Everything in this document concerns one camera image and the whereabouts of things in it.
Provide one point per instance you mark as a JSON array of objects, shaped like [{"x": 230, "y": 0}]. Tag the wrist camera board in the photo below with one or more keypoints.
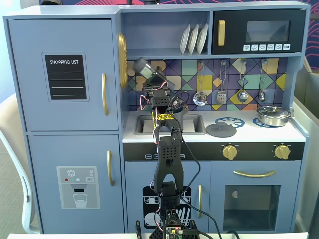
[{"x": 177, "y": 102}]

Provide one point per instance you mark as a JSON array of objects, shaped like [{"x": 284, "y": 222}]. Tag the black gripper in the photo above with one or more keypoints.
[{"x": 146, "y": 70}]

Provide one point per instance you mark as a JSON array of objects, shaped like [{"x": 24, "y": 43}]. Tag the black toy microwave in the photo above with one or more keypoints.
[{"x": 234, "y": 30}]

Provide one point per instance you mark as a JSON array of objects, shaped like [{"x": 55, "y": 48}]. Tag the black shopping list board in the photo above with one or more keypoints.
[{"x": 66, "y": 77}]

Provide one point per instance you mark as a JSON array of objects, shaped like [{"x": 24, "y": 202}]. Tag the blue toy kitchen unit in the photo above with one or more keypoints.
[{"x": 69, "y": 35}]

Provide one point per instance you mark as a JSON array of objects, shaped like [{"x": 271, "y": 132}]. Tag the steel slotted spatula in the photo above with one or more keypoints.
[{"x": 221, "y": 98}]

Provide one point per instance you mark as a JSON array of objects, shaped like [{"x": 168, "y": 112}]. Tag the blue freezer door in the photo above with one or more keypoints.
[{"x": 45, "y": 154}]

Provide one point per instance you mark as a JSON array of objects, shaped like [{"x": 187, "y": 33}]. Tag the robot base with controller board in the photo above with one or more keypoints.
[{"x": 172, "y": 232}]

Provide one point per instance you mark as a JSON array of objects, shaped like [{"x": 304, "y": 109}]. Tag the steel slotted spoon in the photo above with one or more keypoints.
[{"x": 200, "y": 98}]

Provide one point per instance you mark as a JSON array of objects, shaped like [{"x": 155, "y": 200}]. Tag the steel ladle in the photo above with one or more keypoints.
[{"x": 242, "y": 96}]

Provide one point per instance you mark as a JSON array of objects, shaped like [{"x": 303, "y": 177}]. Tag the blue oven door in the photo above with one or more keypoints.
[{"x": 289, "y": 179}]

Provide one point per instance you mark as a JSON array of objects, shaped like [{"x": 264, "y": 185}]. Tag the blue fridge door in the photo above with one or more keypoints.
[{"x": 30, "y": 104}]

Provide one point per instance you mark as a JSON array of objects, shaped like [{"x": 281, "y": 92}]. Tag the gold stove knob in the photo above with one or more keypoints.
[
  {"x": 229, "y": 152},
  {"x": 282, "y": 152}
]

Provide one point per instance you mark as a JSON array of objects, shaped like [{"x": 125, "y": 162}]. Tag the dark blurry object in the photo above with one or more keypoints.
[
  {"x": 150, "y": 2},
  {"x": 51, "y": 2}
]

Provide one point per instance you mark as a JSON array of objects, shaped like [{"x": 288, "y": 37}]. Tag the white plate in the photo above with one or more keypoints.
[
  {"x": 185, "y": 41},
  {"x": 202, "y": 38},
  {"x": 193, "y": 39}
]

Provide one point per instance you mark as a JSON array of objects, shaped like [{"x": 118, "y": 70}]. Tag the gray pot lid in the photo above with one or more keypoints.
[{"x": 220, "y": 130}]

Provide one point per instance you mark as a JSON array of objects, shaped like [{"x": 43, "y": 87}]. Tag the gray toy sink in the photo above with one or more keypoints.
[{"x": 197, "y": 124}]

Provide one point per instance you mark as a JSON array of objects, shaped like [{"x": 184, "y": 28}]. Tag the black table clamp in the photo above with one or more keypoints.
[{"x": 138, "y": 230}]

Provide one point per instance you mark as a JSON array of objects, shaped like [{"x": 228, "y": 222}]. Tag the steel pot with lid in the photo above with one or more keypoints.
[{"x": 274, "y": 117}]

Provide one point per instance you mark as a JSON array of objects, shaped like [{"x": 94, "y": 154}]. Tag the gold toy phone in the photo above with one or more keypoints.
[{"x": 122, "y": 49}]

